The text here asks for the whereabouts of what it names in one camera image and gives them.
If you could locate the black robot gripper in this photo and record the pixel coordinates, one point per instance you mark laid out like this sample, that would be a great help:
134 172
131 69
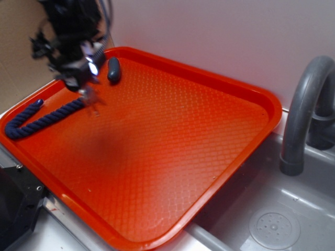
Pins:
73 38

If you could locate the silver keys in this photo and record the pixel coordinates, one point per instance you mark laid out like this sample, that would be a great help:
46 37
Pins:
91 100

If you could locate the dark grey oblong object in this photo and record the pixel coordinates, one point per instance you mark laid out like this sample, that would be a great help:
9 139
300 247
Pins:
114 70

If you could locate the brown cardboard panel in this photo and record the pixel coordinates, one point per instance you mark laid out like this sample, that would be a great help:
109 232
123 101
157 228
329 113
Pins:
21 75

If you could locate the orange plastic tray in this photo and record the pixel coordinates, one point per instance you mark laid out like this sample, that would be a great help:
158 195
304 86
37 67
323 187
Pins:
167 137

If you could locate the grey plastic sink basin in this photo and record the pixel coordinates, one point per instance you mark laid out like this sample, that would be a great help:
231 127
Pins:
223 223

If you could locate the grey curved faucet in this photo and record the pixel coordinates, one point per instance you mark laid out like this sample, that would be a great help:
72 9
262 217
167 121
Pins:
310 119

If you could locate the round sink drain cover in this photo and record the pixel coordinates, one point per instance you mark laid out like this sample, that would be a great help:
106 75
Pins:
274 228

